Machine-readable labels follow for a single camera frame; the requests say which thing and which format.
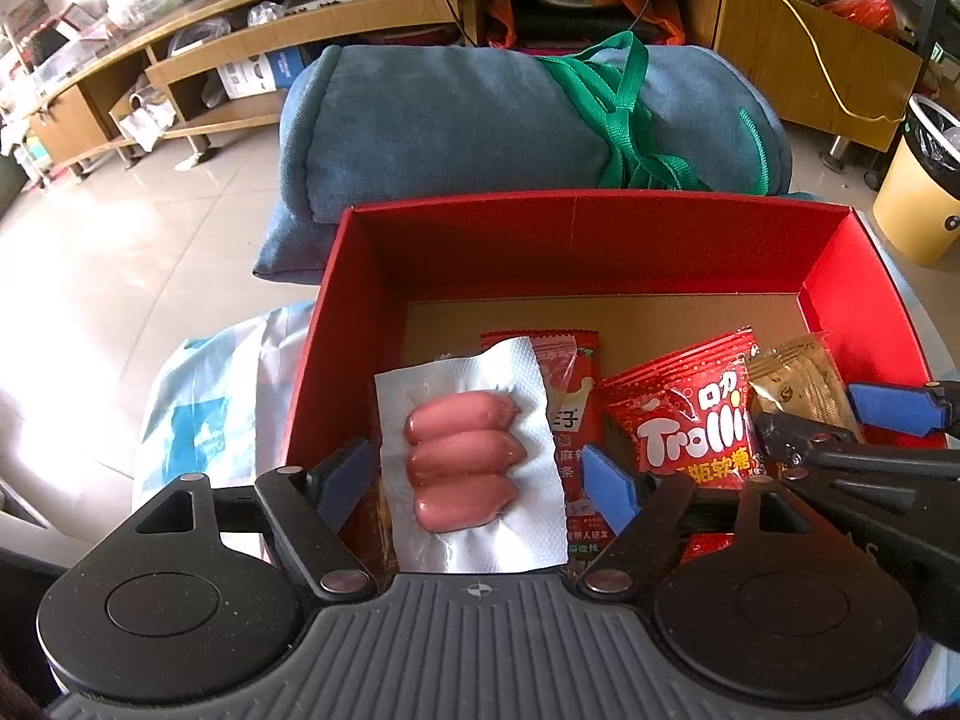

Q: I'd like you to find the wooden tv stand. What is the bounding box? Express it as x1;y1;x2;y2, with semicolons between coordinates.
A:
22;0;927;166

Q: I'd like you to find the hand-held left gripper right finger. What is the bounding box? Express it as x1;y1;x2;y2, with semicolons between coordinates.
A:
576;442;830;605

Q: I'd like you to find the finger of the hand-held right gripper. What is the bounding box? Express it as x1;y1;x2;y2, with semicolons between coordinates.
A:
752;411;960;477
847;381;960;437

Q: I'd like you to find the white and blue plastic bag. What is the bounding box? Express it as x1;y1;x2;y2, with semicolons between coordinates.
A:
142;300;316;496

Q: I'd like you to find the rolled blue blanket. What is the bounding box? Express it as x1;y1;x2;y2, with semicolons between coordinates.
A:
251;43;794;286

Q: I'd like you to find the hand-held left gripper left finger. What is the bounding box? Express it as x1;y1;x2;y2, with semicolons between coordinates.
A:
127;436;377;605

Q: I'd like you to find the red gummy candy packet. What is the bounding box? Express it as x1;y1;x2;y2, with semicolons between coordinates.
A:
600;326;770;563

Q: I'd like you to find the gold foil packet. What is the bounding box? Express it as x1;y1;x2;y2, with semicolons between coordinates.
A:
746;330;863;443

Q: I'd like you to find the red spicy strip packet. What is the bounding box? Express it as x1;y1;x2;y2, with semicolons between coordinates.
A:
480;328;620;563

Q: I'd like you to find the yellow trash bin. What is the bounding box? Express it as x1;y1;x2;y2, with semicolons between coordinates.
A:
872;94;960;267

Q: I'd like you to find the green webbing strap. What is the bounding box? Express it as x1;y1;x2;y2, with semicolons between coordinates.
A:
536;31;758;192

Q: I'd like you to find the orange plastic bag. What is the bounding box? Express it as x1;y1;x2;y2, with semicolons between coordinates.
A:
487;0;687;50

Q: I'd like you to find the yellow cracker packet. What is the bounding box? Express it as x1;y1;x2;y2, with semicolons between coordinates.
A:
362;484;400;572

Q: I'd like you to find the yellow cable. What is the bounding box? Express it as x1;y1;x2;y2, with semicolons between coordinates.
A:
750;0;908;125

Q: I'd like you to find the sausage packet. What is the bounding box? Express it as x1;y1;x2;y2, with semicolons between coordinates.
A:
373;336;569;575

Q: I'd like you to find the red cardboard box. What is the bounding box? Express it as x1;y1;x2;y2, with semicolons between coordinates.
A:
287;191;935;578

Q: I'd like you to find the red plastic bag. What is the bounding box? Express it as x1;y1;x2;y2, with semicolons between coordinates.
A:
825;0;897;38

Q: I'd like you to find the white and blue carton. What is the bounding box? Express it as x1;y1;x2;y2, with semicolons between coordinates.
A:
217;45;316;100

